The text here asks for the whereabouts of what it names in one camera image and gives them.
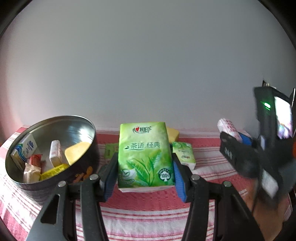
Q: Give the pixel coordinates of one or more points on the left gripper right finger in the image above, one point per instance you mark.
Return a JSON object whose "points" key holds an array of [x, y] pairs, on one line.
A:
{"points": [[232, 218]]}

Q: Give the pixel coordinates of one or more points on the round metal tin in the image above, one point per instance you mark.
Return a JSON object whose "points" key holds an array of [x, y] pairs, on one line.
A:
{"points": [[63, 148]]}

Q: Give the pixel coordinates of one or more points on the red white striped cloth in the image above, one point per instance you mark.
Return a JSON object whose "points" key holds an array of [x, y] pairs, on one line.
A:
{"points": [[157, 215]]}

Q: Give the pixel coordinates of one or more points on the white blue striped packet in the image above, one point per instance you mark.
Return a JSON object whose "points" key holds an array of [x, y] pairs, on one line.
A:
{"points": [[26, 147]]}

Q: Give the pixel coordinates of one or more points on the red snack packet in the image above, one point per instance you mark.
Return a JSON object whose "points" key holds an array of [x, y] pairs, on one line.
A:
{"points": [[35, 160]]}

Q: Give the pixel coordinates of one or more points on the yellow sponge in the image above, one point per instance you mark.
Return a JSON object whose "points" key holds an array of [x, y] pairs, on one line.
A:
{"points": [[173, 134], [74, 152]]}

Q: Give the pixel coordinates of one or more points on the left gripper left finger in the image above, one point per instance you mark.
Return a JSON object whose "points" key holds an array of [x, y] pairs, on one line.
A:
{"points": [[57, 219]]}

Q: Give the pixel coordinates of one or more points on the beige snack packet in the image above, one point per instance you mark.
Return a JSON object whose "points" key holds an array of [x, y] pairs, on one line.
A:
{"points": [[31, 174]]}

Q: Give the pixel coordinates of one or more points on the large green tissue pack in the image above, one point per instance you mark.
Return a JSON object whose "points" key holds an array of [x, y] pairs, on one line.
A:
{"points": [[144, 158]]}

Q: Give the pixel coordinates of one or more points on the white pink small packet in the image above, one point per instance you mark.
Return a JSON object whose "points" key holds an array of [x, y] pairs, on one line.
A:
{"points": [[55, 155]]}

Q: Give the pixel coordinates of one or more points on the small green tissue pack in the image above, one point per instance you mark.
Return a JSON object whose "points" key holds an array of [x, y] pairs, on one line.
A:
{"points": [[185, 154]]}

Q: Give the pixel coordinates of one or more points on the yellow snack packet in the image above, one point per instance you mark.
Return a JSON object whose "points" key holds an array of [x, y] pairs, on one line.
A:
{"points": [[53, 172]]}

